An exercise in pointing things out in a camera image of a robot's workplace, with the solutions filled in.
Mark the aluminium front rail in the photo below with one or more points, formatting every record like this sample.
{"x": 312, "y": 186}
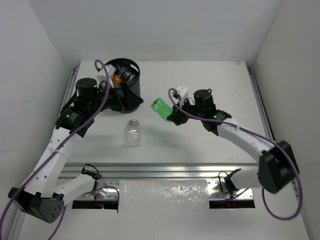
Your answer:
{"x": 155, "y": 171}

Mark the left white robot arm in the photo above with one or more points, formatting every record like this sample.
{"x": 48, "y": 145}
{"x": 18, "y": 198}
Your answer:
{"x": 39, "y": 196}

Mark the green plastic bottle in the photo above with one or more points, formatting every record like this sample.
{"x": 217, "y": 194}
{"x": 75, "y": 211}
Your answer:
{"x": 162, "y": 109}

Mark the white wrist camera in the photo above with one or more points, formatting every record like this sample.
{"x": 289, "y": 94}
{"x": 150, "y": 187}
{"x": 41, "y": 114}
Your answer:
{"x": 110, "y": 70}
{"x": 180, "y": 93}

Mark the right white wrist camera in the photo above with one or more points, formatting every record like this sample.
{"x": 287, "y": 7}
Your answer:
{"x": 180, "y": 93}

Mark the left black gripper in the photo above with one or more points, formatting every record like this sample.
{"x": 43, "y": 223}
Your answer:
{"x": 125, "y": 100}

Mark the clear wide-mouth plastic jar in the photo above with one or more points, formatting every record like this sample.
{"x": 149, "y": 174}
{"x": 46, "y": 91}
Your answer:
{"x": 133, "y": 134}

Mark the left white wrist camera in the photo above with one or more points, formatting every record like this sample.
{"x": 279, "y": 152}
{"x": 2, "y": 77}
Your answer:
{"x": 110, "y": 70}

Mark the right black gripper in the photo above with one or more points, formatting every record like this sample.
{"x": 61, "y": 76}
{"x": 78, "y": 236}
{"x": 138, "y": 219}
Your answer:
{"x": 177, "y": 116}

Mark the orange juice bottle patterned label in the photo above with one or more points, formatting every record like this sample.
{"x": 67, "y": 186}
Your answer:
{"x": 116, "y": 79}

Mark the black plastic bin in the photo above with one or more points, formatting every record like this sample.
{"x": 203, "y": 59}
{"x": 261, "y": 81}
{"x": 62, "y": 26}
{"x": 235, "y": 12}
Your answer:
{"x": 123, "y": 61}

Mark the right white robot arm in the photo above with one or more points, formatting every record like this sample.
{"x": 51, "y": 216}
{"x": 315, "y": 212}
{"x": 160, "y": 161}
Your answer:
{"x": 276, "y": 162}

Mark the small black-label clear bottle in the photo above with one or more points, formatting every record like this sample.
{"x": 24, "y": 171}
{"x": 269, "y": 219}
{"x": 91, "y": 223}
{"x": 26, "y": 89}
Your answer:
{"x": 127, "y": 73}

